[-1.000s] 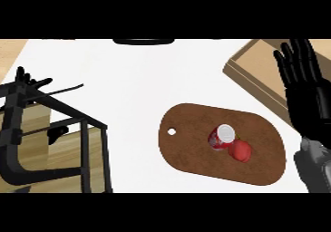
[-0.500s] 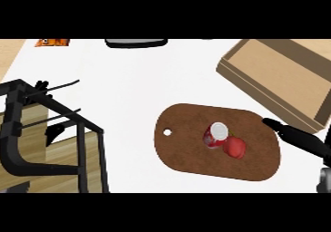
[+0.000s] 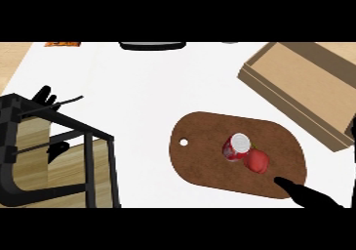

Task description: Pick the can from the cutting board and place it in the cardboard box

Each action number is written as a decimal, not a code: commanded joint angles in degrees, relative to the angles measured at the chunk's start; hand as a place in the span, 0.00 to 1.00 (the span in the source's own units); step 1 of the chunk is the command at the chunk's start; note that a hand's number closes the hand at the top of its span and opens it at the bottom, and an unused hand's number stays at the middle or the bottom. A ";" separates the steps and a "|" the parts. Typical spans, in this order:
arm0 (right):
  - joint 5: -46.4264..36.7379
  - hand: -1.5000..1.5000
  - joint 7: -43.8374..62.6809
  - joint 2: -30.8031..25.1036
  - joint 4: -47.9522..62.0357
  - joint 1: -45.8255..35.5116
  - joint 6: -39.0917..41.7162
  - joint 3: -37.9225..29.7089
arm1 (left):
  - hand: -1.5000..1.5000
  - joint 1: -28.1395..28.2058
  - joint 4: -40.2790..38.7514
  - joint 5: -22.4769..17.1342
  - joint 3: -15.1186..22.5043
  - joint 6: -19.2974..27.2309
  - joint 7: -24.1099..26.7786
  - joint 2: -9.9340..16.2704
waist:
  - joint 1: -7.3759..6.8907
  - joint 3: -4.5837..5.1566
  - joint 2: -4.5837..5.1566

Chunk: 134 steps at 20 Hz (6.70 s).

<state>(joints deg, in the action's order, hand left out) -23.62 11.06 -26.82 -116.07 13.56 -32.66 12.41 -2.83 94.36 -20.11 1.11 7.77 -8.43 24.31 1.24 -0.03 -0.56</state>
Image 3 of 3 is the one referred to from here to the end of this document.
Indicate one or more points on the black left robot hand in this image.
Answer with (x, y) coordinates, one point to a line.
(44, 96)

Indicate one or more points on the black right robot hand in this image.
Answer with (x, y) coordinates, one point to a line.
(309, 197)

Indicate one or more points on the red can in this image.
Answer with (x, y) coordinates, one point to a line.
(237, 148)

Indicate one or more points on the brown oval cutting board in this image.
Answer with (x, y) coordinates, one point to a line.
(205, 156)

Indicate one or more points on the cardboard box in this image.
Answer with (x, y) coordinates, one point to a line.
(305, 81)

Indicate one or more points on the red bell pepper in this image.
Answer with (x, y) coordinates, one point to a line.
(256, 161)

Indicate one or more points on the orange flat packet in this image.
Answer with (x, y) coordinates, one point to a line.
(63, 44)

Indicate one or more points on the black round appliance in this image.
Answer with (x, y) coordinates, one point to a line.
(152, 45)

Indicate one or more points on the black frame wooden rack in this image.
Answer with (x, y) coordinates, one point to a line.
(8, 182)

